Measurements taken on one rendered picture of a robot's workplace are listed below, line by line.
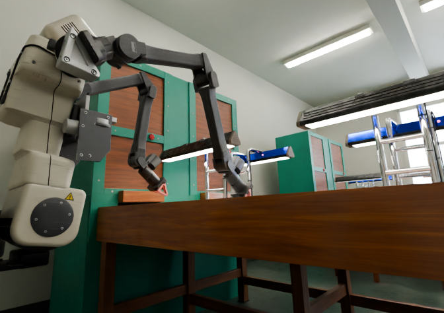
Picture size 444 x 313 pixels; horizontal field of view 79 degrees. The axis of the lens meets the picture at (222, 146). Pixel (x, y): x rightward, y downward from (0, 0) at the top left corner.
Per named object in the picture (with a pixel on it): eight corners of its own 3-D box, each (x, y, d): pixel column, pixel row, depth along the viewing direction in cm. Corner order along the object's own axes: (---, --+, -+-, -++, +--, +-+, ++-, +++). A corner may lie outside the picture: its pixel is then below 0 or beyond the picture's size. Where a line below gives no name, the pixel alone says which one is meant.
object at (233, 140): (230, 142, 132) (230, 129, 134) (157, 161, 173) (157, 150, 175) (241, 145, 138) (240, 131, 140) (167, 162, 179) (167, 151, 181)
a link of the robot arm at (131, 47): (196, 58, 122) (213, 51, 115) (201, 88, 122) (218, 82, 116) (100, 42, 87) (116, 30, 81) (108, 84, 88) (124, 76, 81)
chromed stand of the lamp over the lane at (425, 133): (448, 220, 76) (417, 73, 86) (370, 220, 89) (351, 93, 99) (453, 216, 89) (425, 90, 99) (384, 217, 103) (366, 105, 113)
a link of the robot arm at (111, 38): (92, 44, 83) (101, 37, 80) (118, 37, 91) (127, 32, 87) (108, 72, 86) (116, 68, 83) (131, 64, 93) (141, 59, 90)
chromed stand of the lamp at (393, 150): (457, 214, 105) (433, 105, 115) (397, 214, 118) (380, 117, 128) (459, 212, 118) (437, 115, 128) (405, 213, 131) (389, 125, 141)
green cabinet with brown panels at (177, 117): (92, 193, 155) (102, 45, 176) (59, 199, 192) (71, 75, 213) (241, 195, 253) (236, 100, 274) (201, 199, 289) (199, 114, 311)
